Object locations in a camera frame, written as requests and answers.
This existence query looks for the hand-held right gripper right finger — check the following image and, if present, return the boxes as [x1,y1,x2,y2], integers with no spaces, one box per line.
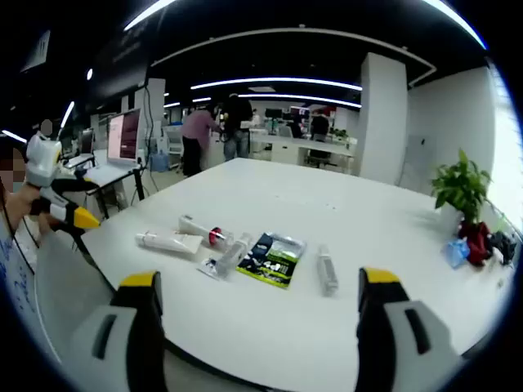
[355,267,465,392]

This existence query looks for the white skincare tube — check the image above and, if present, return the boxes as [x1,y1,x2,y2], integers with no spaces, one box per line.
[135,229,204,257]

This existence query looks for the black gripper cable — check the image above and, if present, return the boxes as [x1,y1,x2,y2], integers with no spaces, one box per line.
[0,191,40,277]

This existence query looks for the green and dark mask packet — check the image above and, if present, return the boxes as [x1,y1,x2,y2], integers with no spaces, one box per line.
[235,231,307,291]

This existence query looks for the white office counter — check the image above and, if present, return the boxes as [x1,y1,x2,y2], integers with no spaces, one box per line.
[248,129,357,168]

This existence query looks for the person's left hand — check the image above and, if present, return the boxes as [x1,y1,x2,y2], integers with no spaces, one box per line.
[7,185,56,238]

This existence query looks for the green potted plant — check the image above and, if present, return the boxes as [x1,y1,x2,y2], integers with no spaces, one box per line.
[431,149,493,226]

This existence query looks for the ceiling light strip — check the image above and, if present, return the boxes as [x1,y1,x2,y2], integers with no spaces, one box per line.
[190,76,364,91]

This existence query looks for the white computer monitor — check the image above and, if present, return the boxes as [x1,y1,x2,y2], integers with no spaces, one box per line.
[105,108,142,167]

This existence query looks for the blue water jug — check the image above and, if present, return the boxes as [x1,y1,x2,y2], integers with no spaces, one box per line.
[149,151,169,172]

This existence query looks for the red cloth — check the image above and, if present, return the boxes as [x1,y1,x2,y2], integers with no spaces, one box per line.
[458,221,494,266]

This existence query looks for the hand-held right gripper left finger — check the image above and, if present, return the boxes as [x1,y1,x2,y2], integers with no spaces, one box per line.
[67,270,167,392]

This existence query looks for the red-collared skincare bottle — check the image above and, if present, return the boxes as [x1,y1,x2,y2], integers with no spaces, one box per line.
[178,215,235,249]

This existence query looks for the white mesh chair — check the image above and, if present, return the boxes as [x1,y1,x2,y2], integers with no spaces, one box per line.
[34,228,119,368]

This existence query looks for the white side desk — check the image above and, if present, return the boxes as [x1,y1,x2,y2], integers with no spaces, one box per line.
[81,161,146,220]

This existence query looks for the dark small object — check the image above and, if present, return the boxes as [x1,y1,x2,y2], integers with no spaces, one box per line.
[489,230,519,266]

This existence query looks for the blue cloth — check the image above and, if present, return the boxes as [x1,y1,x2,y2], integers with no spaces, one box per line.
[445,238,472,269]

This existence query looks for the small clear skincare sachet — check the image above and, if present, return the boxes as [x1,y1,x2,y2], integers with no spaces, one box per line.
[198,256,230,282]

